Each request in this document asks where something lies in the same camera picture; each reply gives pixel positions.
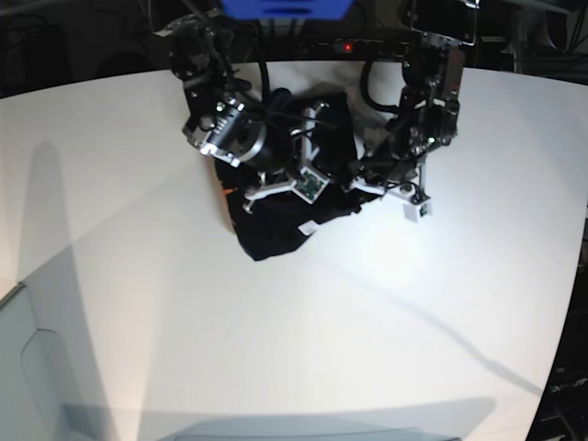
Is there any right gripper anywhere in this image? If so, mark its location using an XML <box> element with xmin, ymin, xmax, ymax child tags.
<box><xmin>241</xmin><ymin>101</ymin><xmax>332</xmax><ymax>214</ymax></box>

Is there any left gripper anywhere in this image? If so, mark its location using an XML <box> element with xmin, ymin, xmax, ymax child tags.
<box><xmin>339</xmin><ymin>148</ymin><xmax>430</xmax><ymax>205</ymax></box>

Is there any black T-shirt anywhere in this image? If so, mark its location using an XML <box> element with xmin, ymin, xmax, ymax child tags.
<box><xmin>214</xmin><ymin>92</ymin><xmax>376</xmax><ymax>261</ymax></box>

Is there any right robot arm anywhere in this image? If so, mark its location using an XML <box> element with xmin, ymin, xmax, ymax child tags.
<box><xmin>158</xmin><ymin>5</ymin><xmax>333</xmax><ymax>212</ymax></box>

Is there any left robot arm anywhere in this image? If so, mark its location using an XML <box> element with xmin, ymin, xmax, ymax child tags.
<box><xmin>347</xmin><ymin>1</ymin><xmax>480</xmax><ymax>205</ymax></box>

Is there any black power strip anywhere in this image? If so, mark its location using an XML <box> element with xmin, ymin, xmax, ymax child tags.
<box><xmin>319</xmin><ymin>40</ymin><xmax>410</xmax><ymax>59</ymax></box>

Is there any blue plastic box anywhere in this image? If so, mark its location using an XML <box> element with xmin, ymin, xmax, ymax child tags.
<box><xmin>221</xmin><ymin>0</ymin><xmax>353</xmax><ymax>20</ymax></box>

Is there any white chair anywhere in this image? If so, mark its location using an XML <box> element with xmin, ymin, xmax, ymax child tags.
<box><xmin>1</xmin><ymin>276</ymin><xmax>141</xmax><ymax>440</ymax></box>

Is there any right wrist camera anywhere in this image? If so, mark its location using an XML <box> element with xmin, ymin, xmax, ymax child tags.
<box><xmin>293</xmin><ymin>166</ymin><xmax>331</xmax><ymax>204</ymax></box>

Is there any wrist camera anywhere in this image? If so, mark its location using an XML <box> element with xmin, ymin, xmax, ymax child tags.
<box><xmin>293</xmin><ymin>166</ymin><xmax>331</xmax><ymax>204</ymax></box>
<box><xmin>403</xmin><ymin>199</ymin><xmax>432</xmax><ymax>222</ymax></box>

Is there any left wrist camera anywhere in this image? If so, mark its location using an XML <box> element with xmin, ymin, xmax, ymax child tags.
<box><xmin>403</xmin><ymin>199</ymin><xmax>432</xmax><ymax>222</ymax></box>

